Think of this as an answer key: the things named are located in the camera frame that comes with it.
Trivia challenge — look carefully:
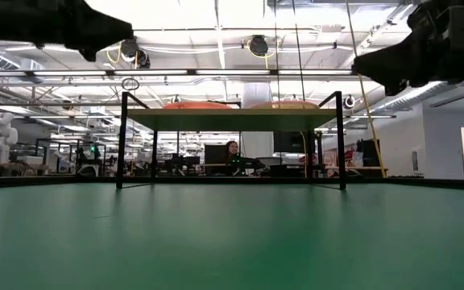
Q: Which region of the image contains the white robot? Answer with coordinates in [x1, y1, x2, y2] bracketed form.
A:
[0, 111, 19, 165]

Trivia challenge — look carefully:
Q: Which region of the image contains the black hanging cable with loop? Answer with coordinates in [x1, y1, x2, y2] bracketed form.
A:
[292, 0, 307, 102]

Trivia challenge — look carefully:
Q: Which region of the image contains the black ceiling cable reel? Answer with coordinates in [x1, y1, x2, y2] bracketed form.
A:
[247, 34, 270, 58]
[118, 36, 151, 69]

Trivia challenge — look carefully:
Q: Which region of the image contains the green table mat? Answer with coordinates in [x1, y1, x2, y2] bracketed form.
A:
[0, 181, 464, 290]

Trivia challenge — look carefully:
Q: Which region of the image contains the black hanging ring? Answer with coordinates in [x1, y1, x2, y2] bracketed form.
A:
[120, 77, 141, 92]

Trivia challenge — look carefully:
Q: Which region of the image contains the long horizontal light bar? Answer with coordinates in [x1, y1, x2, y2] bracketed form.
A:
[0, 68, 356, 78]

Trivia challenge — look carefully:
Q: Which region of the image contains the thin black hanging cable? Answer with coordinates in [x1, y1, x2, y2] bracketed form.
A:
[273, 0, 281, 102]

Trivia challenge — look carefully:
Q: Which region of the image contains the black monitor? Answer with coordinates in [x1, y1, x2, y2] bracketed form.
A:
[204, 143, 228, 165]
[272, 131, 306, 155]

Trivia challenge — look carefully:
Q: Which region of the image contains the red white carton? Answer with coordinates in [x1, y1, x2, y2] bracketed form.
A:
[324, 149, 364, 168]

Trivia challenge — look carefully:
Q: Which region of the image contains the wooden shelf with black legs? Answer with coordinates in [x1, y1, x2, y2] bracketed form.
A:
[115, 90, 346, 191]

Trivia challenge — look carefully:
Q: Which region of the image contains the black workstation frame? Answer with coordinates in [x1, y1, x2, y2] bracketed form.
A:
[35, 138, 107, 177]

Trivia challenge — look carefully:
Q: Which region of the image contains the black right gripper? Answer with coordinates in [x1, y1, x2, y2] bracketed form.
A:
[351, 0, 464, 97]

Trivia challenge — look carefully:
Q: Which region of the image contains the person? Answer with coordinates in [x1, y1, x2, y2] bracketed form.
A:
[224, 139, 241, 163]

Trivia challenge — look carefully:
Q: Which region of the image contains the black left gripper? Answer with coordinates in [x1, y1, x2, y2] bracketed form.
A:
[0, 0, 135, 63]

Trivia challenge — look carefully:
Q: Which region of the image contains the dark cabinet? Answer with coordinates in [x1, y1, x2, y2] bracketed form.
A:
[355, 139, 382, 168]

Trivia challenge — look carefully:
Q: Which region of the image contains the yellow hanging cable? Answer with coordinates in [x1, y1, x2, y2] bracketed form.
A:
[345, 0, 387, 179]

